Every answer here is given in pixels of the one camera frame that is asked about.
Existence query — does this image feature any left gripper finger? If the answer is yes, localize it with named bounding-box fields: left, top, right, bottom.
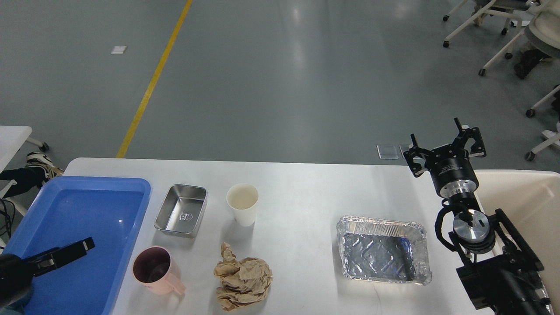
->
left=33, top=237, right=95, bottom=277

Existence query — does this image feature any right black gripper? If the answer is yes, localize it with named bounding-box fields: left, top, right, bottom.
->
left=403, top=117, right=487, bottom=199

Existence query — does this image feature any pink plastic mug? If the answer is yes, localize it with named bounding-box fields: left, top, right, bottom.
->
left=132, top=246, right=186, bottom=295

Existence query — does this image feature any aluminium foil tray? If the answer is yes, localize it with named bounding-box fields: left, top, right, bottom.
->
left=336, top=215, right=432, bottom=286

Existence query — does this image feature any stainless steel rectangular tin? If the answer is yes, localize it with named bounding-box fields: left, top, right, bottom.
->
left=154, top=184, right=208, bottom=239

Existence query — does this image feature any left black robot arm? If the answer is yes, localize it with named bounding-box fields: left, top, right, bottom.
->
left=0, top=237, right=95, bottom=308

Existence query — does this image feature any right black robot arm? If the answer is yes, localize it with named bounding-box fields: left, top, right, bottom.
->
left=402, top=118, right=554, bottom=315

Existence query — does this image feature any floor socket plate left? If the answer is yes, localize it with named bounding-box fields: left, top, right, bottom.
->
left=376, top=145, right=399, bottom=160

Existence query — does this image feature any blue plastic tray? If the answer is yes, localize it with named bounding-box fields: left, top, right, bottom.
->
left=3, top=176, right=151, bottom=315

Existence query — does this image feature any person's shoe and leg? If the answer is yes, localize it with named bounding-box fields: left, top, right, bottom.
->
left=0, top=152, right=64, bottom=198

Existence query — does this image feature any beige plastic bin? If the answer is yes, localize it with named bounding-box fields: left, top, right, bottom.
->
left=475, top=170, right=560, bottom=314

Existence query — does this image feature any white chair base right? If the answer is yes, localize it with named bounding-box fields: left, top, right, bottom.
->
left=524, top=84, right=560, bottom=161

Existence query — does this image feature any seated person's dark leg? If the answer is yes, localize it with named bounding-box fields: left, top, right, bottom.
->
left=514, top=49, right=552, bottom=80

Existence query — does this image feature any white side table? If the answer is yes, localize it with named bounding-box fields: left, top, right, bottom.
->
left=0, top=125, right=50, bottom=171

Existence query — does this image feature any white office chair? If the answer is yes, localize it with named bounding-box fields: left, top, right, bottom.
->
left=442, top=0, right=560, bottom=77

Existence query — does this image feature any crumpled brown paper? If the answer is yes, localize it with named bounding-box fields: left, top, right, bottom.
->
left=213, top=242, right=273, bottom=312

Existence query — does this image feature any white paper cup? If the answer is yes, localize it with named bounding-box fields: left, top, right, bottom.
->
left=226, top=183, right=259, bottom=227

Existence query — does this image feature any black cable bundle left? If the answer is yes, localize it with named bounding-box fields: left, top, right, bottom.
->
left=0, top=198, right=16, bottom=239

